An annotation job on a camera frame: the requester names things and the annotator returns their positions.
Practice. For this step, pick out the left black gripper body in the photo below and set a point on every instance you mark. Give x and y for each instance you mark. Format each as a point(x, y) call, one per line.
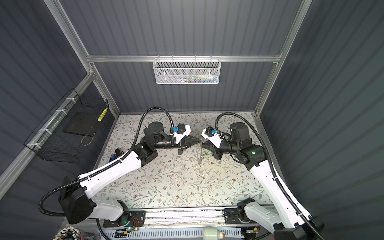
point(180, 147)

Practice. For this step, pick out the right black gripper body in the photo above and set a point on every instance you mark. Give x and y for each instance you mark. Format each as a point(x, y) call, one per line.
point(218, 152)

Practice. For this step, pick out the metal perforated ring disc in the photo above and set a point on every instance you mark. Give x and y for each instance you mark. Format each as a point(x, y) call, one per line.
point(199, 153)

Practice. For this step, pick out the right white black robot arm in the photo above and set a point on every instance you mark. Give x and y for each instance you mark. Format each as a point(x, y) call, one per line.
point(236, 136)

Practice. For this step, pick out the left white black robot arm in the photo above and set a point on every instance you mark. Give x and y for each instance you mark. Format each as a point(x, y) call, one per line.
point(76, 198)

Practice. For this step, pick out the blue black tool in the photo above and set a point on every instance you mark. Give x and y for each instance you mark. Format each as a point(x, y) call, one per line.
point(116, 155)

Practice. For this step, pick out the white cylinder canister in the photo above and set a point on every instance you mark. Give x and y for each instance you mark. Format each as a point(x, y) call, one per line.
point(210, 233)

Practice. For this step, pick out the yellow marker in basket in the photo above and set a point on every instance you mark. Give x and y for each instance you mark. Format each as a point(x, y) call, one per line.
point(102, 115)

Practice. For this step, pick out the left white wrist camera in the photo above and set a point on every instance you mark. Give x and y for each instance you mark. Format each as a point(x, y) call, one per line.
point(180, 131)

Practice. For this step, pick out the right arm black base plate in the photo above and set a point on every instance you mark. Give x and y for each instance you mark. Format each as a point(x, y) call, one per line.
point(232, 216)

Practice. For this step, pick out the white mesh wall basket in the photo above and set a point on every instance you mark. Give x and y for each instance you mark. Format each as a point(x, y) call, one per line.
point(187, 72)

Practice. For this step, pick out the white slotted cable duct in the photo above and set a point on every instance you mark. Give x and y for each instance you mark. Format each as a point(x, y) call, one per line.
point(171, 234)

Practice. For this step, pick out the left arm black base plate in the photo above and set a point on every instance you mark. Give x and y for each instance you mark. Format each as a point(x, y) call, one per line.
point(134, 220)

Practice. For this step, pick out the black wire wall basket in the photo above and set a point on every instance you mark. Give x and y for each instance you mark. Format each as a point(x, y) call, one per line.
point(68, 136)

